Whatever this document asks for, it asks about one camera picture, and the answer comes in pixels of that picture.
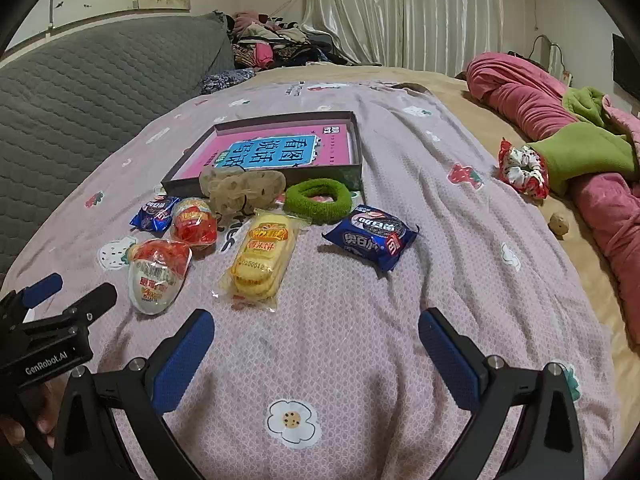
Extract pink quilt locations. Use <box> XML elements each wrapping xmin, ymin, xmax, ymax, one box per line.
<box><xmin>465</xmin><ymin>52</ymin><xmax>640</xmax><ymax>346</ymax></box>

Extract beige scrunchie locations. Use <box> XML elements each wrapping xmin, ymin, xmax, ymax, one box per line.
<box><xmin>199</xmin><ymin>166</ymin><xmax>287</xmax><ymax>218</ymax></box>

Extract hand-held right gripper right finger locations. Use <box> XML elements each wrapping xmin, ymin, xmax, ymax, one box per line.
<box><xmin>417</xmin><ymin>307</ymin><xmax>586</xmax><ymax>480</ymax></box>

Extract white and red toy egg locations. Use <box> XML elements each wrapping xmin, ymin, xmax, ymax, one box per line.
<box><xmin>127</xmin><ymin>239</ymin><xmax>193</xmax><ymax>316</ymax></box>

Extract person's left hand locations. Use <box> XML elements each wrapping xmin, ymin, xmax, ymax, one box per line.
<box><xmin>0</xmin><ymin>377</ymin><xmax>68</xmax><ymax>448</ymax></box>

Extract white curtain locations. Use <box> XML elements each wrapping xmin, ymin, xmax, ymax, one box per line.
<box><xmin>300</xmin><ymin>0</ymin><xmax>506</xmax><ymax>78</ymax></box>

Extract grey quilted headboard cover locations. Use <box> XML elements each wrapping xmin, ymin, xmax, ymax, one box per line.
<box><xmin>0</xmin><ymin>12</ymin><xmax>236</xmax><ymax>286</ymax></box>

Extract pile of clothes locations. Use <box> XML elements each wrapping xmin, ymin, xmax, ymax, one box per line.
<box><xmin>222</xmin><ymin>10</ymin><xmax>361</xmax><ymax>71</ymax></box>

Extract green scrunchie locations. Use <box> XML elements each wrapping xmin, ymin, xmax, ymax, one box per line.
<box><xmin>283</xmin><ymin>178</ymin><xmax>354</xmax><ymax>225</ymax></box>

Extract green fleece blanket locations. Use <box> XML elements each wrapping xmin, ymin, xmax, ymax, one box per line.
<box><xmin>527</xmin><ymin>86</ymin><xmax>640</xmax><ymax>197</ymax></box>

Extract small blue cookie packet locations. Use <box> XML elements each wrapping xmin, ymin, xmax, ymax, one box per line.
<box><xmin>130</xmin><ymin>195</ymin><xmax>181</xmax><ymax>233</ymax></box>

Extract tan bedsheet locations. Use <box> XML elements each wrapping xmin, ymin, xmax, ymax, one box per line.
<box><xmin>250</xmin><ymin>65</ymin><xmax>640</xmax><ymax>461</ymax></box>

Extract blue floral cloth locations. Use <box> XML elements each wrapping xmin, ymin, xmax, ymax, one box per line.
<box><xmin>200</xmin><ymin>67</ymin><xmax>257</xmax><ymax>96</ymax></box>

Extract large blue cookie packet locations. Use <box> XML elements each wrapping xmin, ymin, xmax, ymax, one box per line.
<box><xmin>322</xmin><ymin>204</ymin><xmax>420</xmax><ymax>273</ymax></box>

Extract yellow cake packet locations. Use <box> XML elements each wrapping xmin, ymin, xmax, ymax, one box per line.
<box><xmin>218</xmin><ymin>208</ymin><xmax>311</xmax><ymax>313</ymax></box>

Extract black television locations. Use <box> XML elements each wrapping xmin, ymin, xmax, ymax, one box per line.
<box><xmin>612</xmin><ymin>33</ymin><xmax>640</xmax><ymax>103</ymax></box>

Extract red floral scrunchie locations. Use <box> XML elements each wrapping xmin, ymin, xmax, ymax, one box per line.
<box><xmin>496</xmin><ymin>138</ymin><xmax>551</xmax><ymax>201</ymax></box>

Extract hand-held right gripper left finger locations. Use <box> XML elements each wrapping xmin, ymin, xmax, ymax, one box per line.
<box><xmin>52</xmin><ymin>309</ymin><xmax>216</xmax><ymax>480</ymax></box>

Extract pink strawberry print blanket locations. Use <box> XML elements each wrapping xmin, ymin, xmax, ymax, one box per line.
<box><xmin>0</xmin><ymin>80</ymin><xmax>621</xmax><ymax>480</ymax></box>

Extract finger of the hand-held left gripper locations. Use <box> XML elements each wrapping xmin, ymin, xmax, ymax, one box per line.
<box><xmin>20</xmin><ymin>282</ymin><xmax>118</xmax><ymax>343</ymax></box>
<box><xmin>0</xmin><ymin>272</ymin><xmax>65</xmax><ymax>323</ymax></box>

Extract dark shallow cardboard box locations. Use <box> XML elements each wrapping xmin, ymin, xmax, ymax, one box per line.
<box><xmin>161</xmin><ymin>111</ymin><xmax>364</xmax><ymax>196</ymax></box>

